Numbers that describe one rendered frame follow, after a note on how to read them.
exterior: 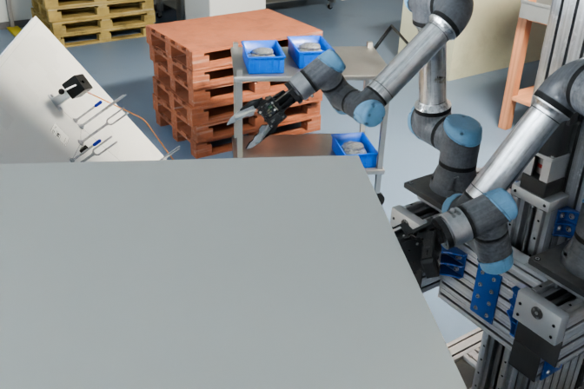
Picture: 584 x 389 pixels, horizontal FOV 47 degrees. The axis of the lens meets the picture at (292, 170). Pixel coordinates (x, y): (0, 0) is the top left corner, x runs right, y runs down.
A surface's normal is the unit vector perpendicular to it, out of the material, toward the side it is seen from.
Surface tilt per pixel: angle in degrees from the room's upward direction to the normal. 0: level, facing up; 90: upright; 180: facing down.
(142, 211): 0
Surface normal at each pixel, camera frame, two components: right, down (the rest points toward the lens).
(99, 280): 0.03, -0.89
